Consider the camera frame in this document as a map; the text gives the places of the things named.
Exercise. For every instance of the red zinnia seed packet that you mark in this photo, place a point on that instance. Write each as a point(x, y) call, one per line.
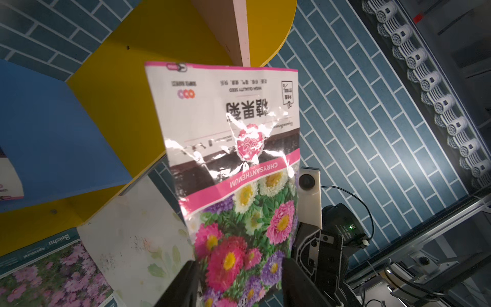
point(232, 142)

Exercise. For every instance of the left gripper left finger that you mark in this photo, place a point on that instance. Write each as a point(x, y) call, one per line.
point(183, 290)

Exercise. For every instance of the purple flower seed packet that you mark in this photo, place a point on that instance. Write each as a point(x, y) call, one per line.
point(57, 271)

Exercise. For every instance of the yellow shelf with pink board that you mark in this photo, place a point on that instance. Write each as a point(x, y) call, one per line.
point(77, 117)

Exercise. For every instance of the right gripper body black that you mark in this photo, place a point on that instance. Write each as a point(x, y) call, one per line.
point(319, 254)

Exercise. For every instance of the mixed flower seed packet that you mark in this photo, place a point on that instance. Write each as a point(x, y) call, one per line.
point(11, 186)

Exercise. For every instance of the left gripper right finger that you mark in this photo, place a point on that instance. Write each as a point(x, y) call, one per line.
point(298, 289)

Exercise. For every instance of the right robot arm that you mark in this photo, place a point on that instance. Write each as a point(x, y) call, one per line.
point(341, 220)

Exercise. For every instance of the floral table mat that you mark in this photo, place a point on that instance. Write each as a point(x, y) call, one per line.
point(139, 244)

